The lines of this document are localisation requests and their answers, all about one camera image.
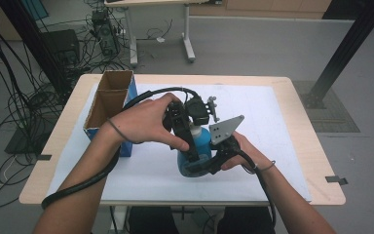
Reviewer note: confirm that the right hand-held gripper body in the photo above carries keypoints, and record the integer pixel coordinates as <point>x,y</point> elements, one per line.
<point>225,130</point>

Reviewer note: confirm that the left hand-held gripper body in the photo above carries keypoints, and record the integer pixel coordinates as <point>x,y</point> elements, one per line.
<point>178,113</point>

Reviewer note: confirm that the blue bottle with white cap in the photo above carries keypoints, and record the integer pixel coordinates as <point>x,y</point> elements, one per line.
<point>204,143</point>

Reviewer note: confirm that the blue cardboard box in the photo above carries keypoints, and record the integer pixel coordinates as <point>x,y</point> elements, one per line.
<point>108,104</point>

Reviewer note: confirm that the person's right hand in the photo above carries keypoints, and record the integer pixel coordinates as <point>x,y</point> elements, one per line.
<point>248,154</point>

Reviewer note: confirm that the person's left hand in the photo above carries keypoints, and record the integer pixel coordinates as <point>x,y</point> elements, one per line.
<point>142,123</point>

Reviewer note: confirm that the white paper sheet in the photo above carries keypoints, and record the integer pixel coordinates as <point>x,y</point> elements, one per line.
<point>162,182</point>

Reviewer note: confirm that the person's legs in dark trousers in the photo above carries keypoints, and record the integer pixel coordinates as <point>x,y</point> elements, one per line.
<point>156,221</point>

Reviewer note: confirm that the white desk with legs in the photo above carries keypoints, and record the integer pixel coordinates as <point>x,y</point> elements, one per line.
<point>133,32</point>

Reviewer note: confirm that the white table leg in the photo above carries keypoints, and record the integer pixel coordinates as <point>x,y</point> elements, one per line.
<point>119,221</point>

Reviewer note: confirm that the black computer tower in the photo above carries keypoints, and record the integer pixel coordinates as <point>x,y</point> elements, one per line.
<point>105,32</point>

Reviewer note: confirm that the black tape strip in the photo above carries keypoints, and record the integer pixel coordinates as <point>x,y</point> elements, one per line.
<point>336,180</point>
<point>44,157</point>

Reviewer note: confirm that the black metal frame post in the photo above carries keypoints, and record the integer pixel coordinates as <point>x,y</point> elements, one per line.
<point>35,45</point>
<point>344,52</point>

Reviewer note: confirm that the black floor base plate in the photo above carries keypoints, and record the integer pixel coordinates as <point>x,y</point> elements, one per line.
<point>22,143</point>

